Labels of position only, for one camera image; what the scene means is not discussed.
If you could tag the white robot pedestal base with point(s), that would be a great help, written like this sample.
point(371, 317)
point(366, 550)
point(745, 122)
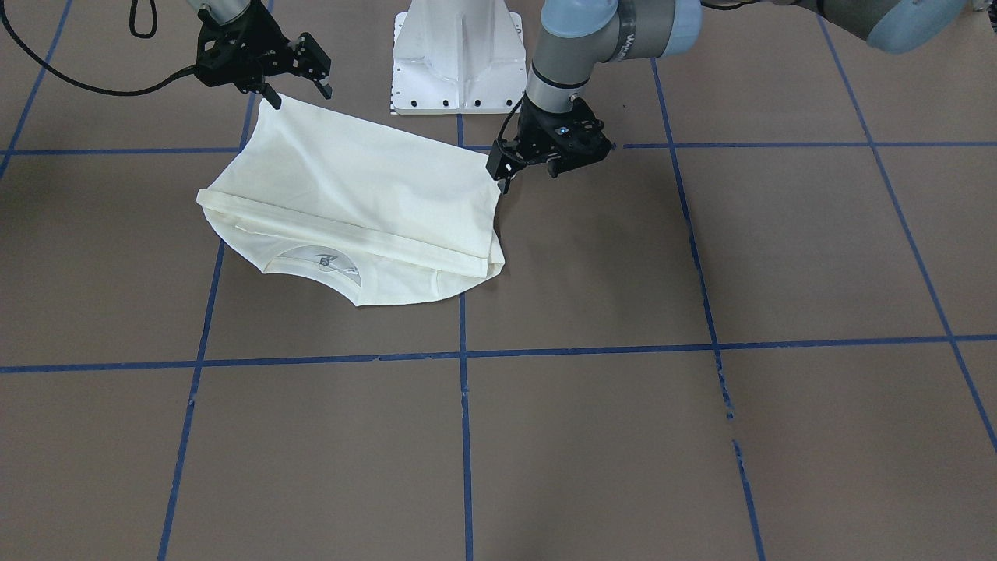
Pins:
point(457, 57)

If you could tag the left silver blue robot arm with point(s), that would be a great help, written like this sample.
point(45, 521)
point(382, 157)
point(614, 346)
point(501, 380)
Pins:
point(576, 36)

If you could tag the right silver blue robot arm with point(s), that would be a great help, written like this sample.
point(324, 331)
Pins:
point(241, 44)

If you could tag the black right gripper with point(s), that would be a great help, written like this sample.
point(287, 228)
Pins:
point(263, 40)

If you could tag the cream long-sleeve cat shirt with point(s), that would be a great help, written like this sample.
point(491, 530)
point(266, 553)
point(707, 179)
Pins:
point(382, 216)

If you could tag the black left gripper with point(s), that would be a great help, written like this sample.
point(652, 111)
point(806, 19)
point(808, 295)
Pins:
point(532, 128)

